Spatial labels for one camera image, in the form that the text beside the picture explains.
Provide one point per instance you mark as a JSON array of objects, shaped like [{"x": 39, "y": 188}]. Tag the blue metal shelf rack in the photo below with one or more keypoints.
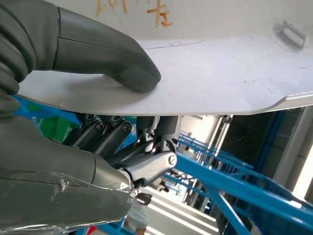
[{"x": 219, "y": 181}]

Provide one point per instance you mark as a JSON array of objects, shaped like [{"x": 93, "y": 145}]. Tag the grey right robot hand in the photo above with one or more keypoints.
[{"x": 61, "y": 181}]

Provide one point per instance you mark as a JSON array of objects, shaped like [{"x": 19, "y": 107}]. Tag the green plastic crate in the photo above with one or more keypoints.
[{"x": 56, "y": 129}]

